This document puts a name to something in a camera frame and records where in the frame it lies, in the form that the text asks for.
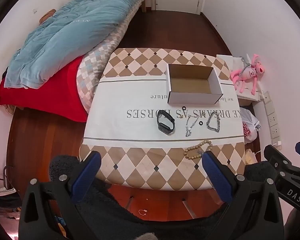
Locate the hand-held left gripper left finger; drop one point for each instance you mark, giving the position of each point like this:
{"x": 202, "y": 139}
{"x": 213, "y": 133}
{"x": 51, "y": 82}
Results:
{"x": 90, "y": 170}

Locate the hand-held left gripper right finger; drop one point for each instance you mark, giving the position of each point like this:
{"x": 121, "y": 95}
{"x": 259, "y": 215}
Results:
{"x": 216, "y": 172}

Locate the black smart band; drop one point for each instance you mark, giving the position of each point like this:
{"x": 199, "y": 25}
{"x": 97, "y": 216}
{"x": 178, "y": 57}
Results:
{"x": 165, "y": 127}

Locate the white cardboard box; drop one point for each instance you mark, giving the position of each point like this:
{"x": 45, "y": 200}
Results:
{"x": 190, "y": 97}

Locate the white charger plug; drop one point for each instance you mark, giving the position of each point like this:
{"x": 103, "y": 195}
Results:
{"x": 278, "y": 143}

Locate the beige paper bag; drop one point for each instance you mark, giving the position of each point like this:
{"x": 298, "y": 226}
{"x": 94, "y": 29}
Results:
{"x": 251, "y": 156}

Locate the white plastic bag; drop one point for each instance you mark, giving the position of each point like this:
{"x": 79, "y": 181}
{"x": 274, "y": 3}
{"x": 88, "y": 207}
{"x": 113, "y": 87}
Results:
{"x": 248, "y": 127}

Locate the metal table leg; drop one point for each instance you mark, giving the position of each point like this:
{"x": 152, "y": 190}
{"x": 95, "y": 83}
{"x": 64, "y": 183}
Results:
{"x": 131, "y": 201}
{"x": 189, "y": 208}

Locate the brown cardboard piece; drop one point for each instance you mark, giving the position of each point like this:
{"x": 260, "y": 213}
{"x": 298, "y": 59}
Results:
{"x": 243, "y": 102}

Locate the dark fleece clothing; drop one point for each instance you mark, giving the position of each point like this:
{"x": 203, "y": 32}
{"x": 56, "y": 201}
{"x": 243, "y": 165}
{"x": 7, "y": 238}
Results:
{"x": 140, "y": 226}

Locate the red blanket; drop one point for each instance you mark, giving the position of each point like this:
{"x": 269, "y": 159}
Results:
{"x": 52, "y": 92}

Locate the printed checkered tablecloth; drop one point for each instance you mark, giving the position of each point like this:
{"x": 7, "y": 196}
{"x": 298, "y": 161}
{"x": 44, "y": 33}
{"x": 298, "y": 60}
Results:
{"x": 130, "y": 92}

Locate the pink plush toy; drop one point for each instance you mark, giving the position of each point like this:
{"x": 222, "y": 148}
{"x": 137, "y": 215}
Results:
{"x": 250, "y": 73}

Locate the blue quilt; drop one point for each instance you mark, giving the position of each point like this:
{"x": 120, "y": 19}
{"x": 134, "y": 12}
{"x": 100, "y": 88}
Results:
{"x": 77, "y": 25}

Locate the brown cushion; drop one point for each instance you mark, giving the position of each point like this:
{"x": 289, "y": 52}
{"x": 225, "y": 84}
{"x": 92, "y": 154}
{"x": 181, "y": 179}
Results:
{"x": 46, "y": 16}

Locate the wooden bed frame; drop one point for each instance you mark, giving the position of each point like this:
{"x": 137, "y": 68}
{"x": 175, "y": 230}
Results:
{"x": 143, "y": 6}

